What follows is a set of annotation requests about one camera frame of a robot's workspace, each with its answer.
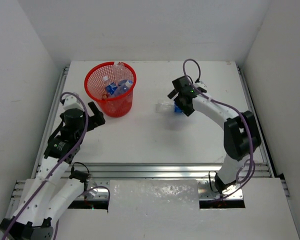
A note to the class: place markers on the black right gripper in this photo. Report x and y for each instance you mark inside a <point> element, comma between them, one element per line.
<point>186,110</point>

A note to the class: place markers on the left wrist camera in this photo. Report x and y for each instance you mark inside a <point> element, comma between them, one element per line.
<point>70,101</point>

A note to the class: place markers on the aluminium rail frame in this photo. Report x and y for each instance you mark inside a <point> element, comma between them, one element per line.
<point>155,163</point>

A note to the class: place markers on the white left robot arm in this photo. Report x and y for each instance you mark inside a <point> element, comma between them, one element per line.
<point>37,217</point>

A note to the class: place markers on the red mesh plastic bin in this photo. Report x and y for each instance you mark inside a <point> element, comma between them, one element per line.
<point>94,87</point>

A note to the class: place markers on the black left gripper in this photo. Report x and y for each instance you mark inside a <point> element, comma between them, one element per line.
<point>95,116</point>

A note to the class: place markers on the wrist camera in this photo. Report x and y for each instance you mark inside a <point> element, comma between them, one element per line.
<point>180,83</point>
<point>70,101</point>

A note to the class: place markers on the clear plastic bottle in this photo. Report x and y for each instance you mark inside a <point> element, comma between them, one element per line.
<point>123,87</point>
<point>119,71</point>

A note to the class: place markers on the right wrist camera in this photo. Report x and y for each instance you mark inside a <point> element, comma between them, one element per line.
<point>180,83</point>

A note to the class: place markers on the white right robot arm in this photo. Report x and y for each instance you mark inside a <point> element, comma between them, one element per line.
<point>241,136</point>

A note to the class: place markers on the clear bottle with blue label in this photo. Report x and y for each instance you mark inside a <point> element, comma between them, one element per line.
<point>110,87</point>

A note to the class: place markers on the clear bottle blue label white cap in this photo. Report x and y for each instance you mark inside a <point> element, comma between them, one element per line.
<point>167,107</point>

